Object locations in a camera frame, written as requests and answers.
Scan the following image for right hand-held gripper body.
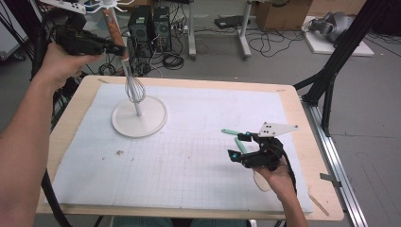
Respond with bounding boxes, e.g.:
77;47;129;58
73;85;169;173
242;122;300;173

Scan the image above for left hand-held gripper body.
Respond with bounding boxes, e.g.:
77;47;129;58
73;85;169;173
40;0;108;57

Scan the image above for solid spatula with green handle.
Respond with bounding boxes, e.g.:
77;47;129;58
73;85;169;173
234;136;272;193

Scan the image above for slotted spatula with green handle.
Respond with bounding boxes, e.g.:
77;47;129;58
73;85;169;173
220;128;253;138

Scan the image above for wire whisk with wooden handle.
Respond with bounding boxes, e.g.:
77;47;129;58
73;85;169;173
102;9;147;104

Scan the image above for white rack stand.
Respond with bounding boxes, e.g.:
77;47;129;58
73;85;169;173
80;0;168;139

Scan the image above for person's right hand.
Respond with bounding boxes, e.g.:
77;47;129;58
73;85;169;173
253;164;297;202

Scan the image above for person's left hand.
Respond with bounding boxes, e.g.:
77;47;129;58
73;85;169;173
31;43;103;91

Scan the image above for black computer tower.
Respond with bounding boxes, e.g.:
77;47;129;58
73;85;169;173
152;6;173;52
127;6;154;59

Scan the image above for light wooden table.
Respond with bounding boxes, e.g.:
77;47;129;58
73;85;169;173
36;75;345;221

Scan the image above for white foam mat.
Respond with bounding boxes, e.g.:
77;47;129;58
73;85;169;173
46;82;314;214

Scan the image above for white cabinet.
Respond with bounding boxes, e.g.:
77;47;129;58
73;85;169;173
0;12;32;61

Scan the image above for thin wooden stick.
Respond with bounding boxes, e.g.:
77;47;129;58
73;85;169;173
308;192;330;218

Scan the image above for flat black box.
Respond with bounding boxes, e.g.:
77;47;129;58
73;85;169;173
214;14;252;30

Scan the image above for white floor board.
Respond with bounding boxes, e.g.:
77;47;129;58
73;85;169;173
302;15;375;58

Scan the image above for brown cardboard box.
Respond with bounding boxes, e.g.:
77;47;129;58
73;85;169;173
254;0;313;32

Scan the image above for grey headset device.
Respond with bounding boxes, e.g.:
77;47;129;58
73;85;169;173
308;11;356;44

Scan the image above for beige cardboard box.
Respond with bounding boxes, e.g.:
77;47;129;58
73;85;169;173
310;0;368;16

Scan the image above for coiled black cable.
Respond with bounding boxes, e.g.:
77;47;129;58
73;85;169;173
162;53;184;71
97;62;117;77

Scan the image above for right hand-held gripper cable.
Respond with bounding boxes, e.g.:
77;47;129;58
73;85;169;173
279;150;298;195

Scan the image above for hand-held gripper cable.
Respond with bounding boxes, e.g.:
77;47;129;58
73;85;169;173
31;12;74;227
279;150;298;195

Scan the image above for black metal frame stand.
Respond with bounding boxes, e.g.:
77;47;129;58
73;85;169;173
0;0;89;126
292;0;392;138

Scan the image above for grey metal clamp bracket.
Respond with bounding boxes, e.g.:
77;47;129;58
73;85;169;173
320;172;343;188

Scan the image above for aluminium rail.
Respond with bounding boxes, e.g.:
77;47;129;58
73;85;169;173
301;97;368;227

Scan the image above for white desk frame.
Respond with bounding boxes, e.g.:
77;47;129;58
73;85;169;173
187;0;253;61

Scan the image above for loose black floor cables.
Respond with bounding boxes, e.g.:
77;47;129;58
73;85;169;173
247;27;306;59

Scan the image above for left hand-held gripper cable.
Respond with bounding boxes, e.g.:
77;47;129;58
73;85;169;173
31;12;74;227

